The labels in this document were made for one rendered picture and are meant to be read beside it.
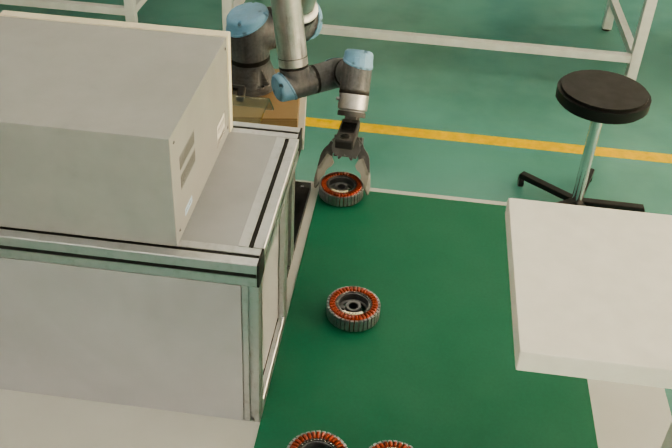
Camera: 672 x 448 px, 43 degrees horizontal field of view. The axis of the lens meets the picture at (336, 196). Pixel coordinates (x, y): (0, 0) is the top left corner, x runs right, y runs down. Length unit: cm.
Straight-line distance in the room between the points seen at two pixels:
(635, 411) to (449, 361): 36
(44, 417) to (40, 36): 68
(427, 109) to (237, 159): 262
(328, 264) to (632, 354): 93
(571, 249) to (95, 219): 74
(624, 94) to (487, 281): 151
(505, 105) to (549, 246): 300
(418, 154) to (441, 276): 190
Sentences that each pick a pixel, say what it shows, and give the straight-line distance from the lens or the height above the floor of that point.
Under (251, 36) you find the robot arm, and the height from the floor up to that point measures 101.
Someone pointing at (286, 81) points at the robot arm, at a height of 99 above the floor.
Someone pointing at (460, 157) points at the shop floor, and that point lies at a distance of 380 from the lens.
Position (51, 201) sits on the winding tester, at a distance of 142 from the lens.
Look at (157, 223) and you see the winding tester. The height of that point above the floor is 116.
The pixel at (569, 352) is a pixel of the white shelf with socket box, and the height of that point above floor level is 121.
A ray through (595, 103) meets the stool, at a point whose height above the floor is 56.
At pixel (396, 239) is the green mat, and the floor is 75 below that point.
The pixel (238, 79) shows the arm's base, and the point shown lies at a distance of 242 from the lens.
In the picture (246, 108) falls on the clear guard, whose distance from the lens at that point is 187.
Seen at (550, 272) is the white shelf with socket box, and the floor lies 121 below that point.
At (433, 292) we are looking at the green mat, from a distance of 189.
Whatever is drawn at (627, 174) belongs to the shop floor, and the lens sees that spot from 392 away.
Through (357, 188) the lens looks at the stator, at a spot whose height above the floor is 79.
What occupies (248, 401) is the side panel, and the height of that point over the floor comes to 80.
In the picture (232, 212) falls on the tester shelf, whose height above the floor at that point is 111.
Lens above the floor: 197
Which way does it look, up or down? 35 degrees down
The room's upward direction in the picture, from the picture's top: 3 degrees clockwise
